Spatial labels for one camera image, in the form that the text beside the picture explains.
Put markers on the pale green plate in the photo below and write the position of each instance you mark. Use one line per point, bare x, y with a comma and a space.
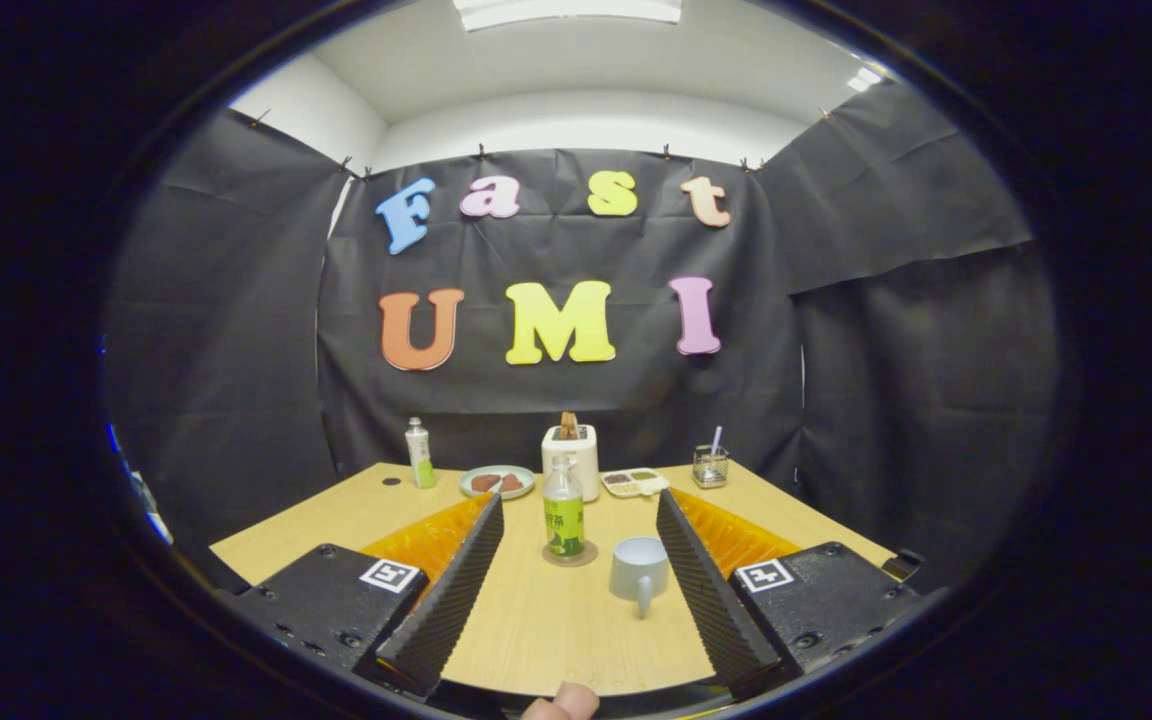
496, 495

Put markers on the pale blue cup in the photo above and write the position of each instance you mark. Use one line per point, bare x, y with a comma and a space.
636, 575

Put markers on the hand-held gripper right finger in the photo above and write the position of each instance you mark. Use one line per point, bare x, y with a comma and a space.
708, 590

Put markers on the brown meat slice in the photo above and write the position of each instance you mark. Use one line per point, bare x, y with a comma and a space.
484, 483
512, 482

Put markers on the long ceiling light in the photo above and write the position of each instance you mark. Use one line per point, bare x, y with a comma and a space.
566, 10

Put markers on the green label juice bottle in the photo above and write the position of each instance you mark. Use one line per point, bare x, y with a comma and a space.
564, 525

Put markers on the white straw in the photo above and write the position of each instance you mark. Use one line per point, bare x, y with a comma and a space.
716, 438

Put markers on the white toaster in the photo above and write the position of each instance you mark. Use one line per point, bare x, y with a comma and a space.
586, 465

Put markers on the small white green bottle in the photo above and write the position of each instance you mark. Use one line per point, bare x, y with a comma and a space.
421, 460

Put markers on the round brown coaster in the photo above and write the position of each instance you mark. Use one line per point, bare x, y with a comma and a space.
590, 555

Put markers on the black backdrop cloth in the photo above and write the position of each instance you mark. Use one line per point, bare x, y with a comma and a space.
236, 300

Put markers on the white divided grain tray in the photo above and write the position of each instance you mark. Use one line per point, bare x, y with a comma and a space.
634, 484

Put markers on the small ceiling light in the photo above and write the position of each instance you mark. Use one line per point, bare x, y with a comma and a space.
866, 78

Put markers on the wooden table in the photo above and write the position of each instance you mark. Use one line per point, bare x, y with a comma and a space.
556, 640

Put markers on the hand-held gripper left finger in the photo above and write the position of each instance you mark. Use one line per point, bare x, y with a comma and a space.
451, 590

